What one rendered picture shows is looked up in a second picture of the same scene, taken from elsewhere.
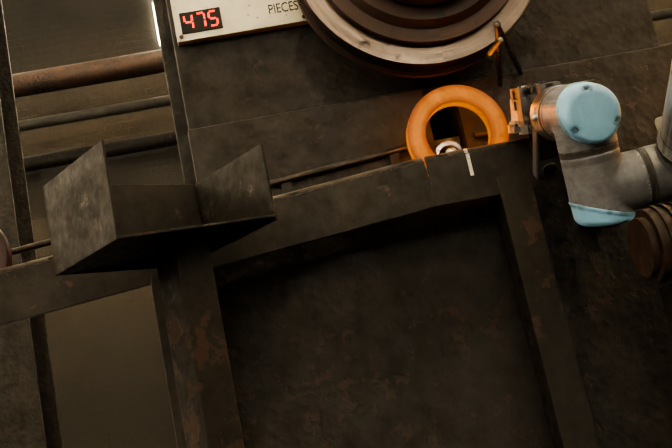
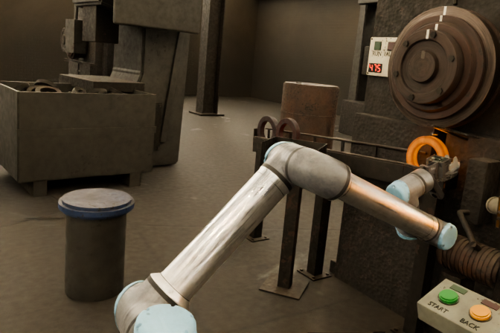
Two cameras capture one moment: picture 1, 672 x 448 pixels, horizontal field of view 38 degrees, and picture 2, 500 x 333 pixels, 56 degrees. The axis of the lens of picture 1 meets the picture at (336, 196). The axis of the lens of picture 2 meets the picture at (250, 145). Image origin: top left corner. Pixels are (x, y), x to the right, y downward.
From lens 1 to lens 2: 1.74 m
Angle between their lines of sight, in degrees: 64
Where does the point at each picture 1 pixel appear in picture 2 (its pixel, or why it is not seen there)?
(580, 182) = not seen: hidden behind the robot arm
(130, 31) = not seen: outside the picture
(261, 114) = (385, 112)
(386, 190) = (387, 170)
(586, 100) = (392, 191)
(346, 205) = (373, 169)
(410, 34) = (414, 111)
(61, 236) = not seen: hidden behind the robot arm
